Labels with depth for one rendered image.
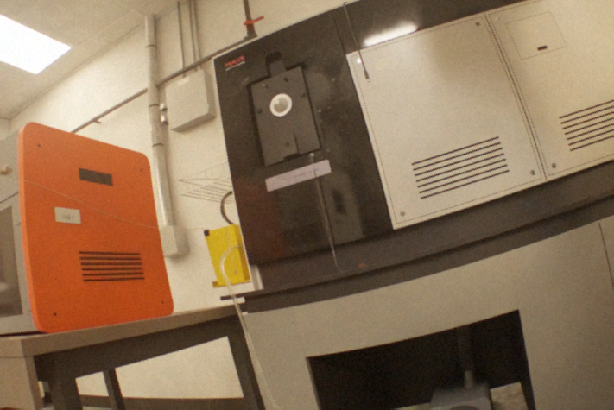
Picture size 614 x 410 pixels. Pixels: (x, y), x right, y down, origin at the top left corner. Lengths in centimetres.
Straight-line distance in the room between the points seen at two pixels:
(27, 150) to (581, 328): 123
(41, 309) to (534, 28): 128
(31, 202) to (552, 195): 114
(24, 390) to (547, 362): 103
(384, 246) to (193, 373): 199
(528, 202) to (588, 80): 35
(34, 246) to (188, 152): 203
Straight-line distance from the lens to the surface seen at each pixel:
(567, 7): 125
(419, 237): 109
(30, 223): 88
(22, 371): 78
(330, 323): 105
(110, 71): 359
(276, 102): 121
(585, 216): 104
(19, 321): 94
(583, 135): 112
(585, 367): 107
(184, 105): 278
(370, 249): 111
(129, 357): 96
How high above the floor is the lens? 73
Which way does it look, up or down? 13 degrees up
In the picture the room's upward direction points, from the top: 13 degrees counter-clockwise
